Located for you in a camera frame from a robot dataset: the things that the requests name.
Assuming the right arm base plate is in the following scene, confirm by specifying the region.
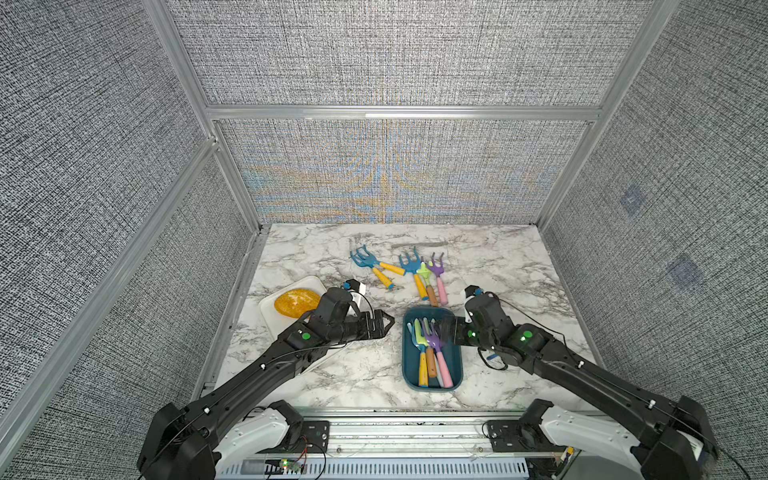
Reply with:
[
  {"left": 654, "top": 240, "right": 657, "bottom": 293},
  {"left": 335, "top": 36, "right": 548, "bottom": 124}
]
[{"left": 482, "top": 419, "right": 566, "bottom": 454}]

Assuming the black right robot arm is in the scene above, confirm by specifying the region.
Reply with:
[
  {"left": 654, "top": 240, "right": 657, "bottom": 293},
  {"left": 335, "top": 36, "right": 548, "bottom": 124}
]
[{"left": 452, "top": 285, "right": 723, "bottom": 479}]

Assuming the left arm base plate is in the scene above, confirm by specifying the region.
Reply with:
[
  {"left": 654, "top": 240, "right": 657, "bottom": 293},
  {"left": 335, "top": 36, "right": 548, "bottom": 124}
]
[{"left": 263, "top": 420, "right": 331, "bottom": 454}]

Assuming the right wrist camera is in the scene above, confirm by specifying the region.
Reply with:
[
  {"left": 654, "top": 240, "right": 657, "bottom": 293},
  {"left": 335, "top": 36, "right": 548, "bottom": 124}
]
[{"left": 464, "top": 285, "right": 484, "bottom": 300}]

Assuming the light green rake brown handle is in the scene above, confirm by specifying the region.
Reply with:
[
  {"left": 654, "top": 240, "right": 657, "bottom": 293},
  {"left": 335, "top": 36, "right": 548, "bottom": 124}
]
[{"left": 413, "top": 319, "right": 435, "bottom": 378}]

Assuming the light blue rake white handle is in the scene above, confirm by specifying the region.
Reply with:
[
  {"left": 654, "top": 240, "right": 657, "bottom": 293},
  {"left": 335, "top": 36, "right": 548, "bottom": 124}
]
[{"left": 433, "top": 360, "right": 444, "bottom": 388}]

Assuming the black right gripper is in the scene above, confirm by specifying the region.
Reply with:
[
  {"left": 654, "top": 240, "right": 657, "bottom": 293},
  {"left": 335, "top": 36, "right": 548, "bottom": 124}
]
[{"left": 431, "top": 314, "right": 500, "bottom": 357}]

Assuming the white rectangular plate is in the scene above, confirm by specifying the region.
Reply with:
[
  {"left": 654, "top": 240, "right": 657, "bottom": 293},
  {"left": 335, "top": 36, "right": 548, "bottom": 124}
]
[{"left": 258, "top": 275, "right": 327, "bottom": 340}]

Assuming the purple rake pink handle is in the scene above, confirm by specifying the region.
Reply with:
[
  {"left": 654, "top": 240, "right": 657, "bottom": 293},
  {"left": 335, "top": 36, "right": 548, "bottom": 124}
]
[
  {"left": 422, "top": 317, "right": 454, "bottom": 389},
  {"left": 427, "top": 253, "right": 448, "bottom": 306}
]

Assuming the teal storage box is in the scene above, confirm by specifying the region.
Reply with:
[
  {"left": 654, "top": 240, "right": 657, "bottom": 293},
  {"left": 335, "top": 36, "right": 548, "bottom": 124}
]
[{"left": 402, "top": 306, "right": 463, "bottom": 393}]

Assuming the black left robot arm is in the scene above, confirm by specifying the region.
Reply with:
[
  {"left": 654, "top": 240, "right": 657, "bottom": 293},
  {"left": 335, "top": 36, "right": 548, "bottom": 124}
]
[{"left": 137, "top": 287, "right": 395, "bottom": 479}]

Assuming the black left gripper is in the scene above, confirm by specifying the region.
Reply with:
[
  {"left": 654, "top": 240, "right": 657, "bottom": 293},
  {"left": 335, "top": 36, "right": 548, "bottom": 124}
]
[{"left": 327, "top": 308, "right": 395, "bottom": 346}]

